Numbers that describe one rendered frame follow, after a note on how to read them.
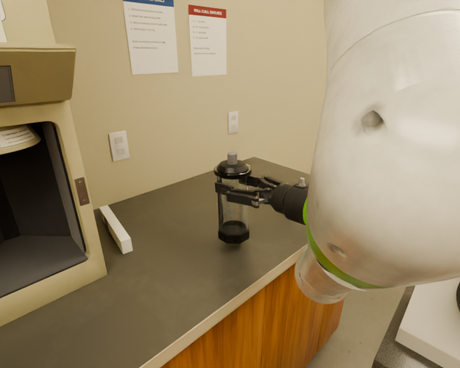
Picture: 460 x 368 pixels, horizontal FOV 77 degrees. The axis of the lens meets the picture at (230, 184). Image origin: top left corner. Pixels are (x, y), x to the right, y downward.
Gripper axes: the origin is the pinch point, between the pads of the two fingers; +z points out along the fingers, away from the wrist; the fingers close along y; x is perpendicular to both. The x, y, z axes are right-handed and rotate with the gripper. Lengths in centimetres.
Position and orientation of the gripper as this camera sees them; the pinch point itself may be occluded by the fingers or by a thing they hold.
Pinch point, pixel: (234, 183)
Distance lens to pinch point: 83.7
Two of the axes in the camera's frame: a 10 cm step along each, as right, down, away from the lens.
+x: 0.7, 9.4, 3.4
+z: -6.8, -2.0, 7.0
